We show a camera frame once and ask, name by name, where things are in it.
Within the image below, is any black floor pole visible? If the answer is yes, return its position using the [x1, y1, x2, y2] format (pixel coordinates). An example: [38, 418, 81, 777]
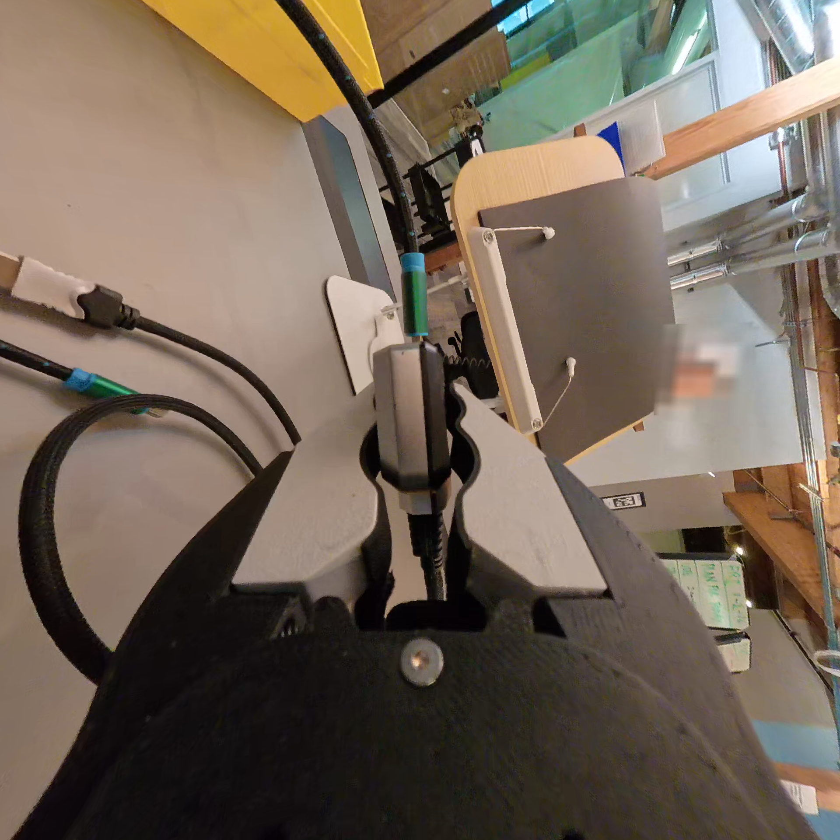
[384, 0, 534, 99]

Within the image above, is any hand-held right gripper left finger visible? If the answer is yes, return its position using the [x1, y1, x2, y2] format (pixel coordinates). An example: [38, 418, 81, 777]
[231, 384, 395, 611]

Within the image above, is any black cable white adapter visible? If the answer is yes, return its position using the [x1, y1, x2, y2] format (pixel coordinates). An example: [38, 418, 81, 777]
[12, 255, 303, 447]

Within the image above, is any black equipment cart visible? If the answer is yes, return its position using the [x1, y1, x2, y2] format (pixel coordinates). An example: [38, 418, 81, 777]
[402, 115, 490, 260]

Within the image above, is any plain black braided cable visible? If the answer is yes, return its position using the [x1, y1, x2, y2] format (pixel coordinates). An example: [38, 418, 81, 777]
[18, 394, 454, 683]

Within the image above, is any metal air duct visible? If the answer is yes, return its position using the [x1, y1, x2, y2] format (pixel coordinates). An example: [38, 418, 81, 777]
[751, 0, 840, 76]

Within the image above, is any wooden board white stand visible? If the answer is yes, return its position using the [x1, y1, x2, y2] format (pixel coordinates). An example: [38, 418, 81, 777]
[326, 134, 677, 466]

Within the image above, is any yellow plastic bin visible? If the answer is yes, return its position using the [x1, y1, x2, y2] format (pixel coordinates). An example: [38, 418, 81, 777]
[141, 0, 385, 122]

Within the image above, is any hdmi switch box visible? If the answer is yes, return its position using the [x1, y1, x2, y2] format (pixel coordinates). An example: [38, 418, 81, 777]
[373, 340, 454, 519]

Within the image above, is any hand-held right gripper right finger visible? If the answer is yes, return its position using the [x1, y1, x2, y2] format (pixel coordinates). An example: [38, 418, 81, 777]
[448, 382, 609, 599]

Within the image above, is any handwritten whiteboard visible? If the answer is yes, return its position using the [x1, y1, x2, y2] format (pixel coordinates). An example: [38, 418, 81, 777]
[659, 553, 750, 632]

